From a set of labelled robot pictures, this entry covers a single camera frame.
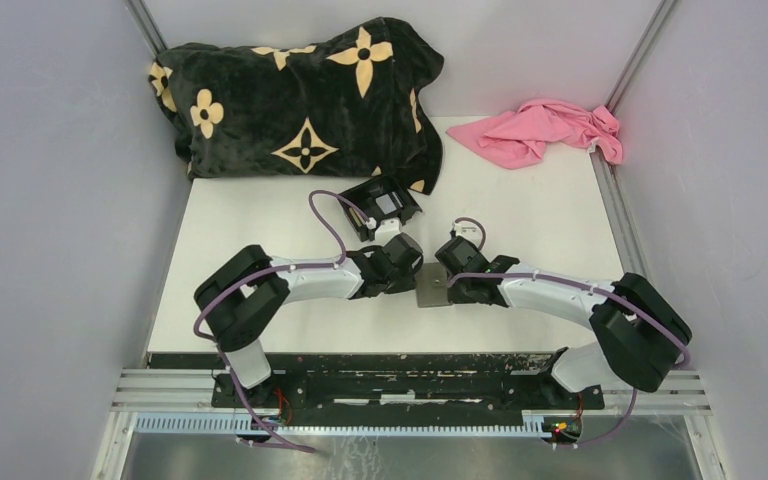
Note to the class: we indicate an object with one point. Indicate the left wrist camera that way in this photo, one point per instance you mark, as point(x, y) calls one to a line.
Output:
point(386, 230)

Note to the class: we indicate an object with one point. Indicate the grey leather card holder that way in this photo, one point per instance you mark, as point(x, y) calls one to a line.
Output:
point(431, 286)

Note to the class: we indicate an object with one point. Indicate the slotted grey cable duct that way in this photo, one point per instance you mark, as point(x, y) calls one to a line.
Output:
point(242, 425)

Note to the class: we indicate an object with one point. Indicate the black plastic card box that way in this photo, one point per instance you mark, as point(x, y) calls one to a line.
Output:
point(379, 185)

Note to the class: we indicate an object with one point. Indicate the black floral plush blanket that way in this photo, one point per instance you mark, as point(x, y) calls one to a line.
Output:
point(346, 107)

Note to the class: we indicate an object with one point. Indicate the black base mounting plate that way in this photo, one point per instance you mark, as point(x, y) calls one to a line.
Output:
point(421, 390)

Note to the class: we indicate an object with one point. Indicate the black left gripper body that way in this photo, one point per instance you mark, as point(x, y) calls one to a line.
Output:
point(400, 282)

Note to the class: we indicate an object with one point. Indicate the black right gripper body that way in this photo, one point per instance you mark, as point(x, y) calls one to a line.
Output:
point(458, 293)

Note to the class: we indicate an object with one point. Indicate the pink cloth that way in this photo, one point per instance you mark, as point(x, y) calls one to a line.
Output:
point(519, 138)

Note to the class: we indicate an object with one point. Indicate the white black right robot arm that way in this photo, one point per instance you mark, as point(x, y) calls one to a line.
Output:
point(639, 337)

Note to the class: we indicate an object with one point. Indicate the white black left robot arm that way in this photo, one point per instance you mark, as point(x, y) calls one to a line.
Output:
point(240, 299)

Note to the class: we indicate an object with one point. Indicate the stack of cards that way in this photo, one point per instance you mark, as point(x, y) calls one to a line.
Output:
point(377, 207)

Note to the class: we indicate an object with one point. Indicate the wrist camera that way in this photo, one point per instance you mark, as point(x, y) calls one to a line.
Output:
point(468, 231)
point(386, 230)

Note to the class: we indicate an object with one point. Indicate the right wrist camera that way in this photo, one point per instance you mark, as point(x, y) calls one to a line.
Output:
point(468, 231)

